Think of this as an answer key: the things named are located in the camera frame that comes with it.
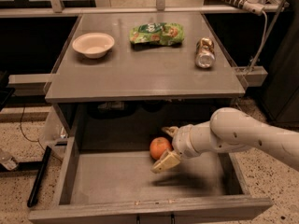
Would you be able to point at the white paper bowl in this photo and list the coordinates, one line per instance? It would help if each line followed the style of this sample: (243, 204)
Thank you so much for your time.
(93, 45)

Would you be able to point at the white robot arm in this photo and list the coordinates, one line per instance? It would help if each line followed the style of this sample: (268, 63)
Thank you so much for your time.
(228, 130)

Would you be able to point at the orange fruit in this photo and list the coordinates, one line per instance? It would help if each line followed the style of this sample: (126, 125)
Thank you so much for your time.
(158, 146)

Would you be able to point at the black bar on floor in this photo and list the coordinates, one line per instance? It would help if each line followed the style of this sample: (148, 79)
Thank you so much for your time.
(32, 201)

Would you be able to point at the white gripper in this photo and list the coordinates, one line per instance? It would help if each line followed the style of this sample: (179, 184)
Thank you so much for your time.
(183, 141)

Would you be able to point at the open grey top drawer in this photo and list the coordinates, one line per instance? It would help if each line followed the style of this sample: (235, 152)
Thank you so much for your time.
(106, 177)

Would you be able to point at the gold aluminium can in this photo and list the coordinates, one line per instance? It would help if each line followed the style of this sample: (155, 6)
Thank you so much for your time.
(205, 55)

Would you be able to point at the green chip bag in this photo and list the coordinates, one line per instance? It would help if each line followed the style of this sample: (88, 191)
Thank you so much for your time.
(160, 34)

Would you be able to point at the white coiled hose device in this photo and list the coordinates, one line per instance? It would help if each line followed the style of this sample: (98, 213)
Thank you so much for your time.
(252, 6)

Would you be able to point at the grey counter cabinet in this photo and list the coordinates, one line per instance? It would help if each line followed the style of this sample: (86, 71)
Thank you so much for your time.
(136, 73)

